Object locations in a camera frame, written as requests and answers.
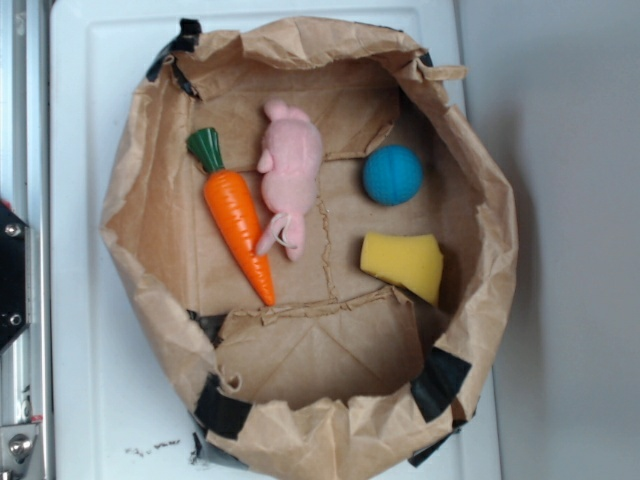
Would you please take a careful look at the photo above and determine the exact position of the yellow sponge piece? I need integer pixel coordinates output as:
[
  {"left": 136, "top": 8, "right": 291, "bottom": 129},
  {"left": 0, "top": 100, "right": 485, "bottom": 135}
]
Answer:
[{"left": 360, "top": 232, "right": 444, "bottom": 306}]

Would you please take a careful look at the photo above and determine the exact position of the blue rubber ball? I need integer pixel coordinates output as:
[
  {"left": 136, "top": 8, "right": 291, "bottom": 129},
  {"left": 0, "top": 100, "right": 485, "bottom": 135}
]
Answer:
[{"left": 362, "top": 145, "right": 423, "bottom": 206}]

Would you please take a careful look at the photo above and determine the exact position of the brown paper bag bin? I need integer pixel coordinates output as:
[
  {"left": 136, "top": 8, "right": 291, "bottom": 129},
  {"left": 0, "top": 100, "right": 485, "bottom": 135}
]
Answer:
[{"left": 101, "top": 17, "right": 518, "bottom": 479}]

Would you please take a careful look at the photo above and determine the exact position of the pink plush pig toy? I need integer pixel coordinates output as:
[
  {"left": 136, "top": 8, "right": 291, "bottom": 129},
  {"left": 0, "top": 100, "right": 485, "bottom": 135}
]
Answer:
[{"left": 256, "top": 99, "right": 323, "bottom": 261}]

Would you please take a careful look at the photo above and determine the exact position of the orange plastic carrot toy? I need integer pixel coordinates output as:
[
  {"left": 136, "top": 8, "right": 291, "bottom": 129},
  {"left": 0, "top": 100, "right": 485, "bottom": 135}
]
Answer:
[{"left": 186, "top": 128, "right": 276, "bottom": 306}]

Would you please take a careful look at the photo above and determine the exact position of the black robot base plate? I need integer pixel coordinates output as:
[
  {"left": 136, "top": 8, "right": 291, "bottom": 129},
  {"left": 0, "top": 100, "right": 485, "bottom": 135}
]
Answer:
[{"left": 0, "top": 200, "right": 28, "bottom": 354}]

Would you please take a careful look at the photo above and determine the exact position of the aluminium frame rail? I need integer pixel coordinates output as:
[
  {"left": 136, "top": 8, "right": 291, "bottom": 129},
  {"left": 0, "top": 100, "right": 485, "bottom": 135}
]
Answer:
[{"left": 1, "top": 1, "right": 55, "bottom": 479}]

